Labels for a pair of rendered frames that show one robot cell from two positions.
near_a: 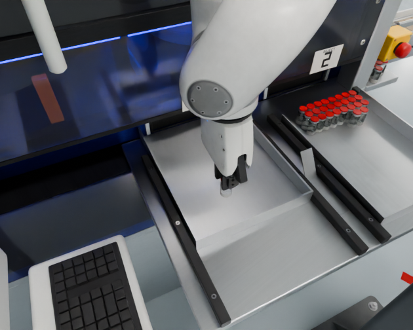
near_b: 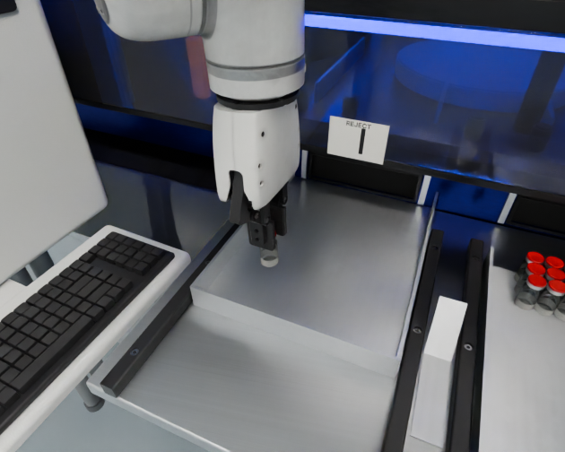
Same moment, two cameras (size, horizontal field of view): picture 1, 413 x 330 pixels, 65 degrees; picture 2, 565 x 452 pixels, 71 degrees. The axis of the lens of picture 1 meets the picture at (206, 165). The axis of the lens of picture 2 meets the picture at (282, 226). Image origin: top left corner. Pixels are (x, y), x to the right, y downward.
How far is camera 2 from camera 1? 0.38 m
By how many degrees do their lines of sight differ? 36
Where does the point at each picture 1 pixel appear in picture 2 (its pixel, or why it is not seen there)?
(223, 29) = not seen: outside the picture
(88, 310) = (83, 282)
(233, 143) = (220, 139)
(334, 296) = not seen: outside the picture
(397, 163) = not seen: outside the picture
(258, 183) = (352, 301)
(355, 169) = (544, 409)
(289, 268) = (250, 420)
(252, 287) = (185, 391)
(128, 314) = (95, 312)
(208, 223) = (239, 291)
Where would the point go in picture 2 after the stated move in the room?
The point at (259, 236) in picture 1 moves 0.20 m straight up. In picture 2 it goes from (270, 353) to (265, 218)
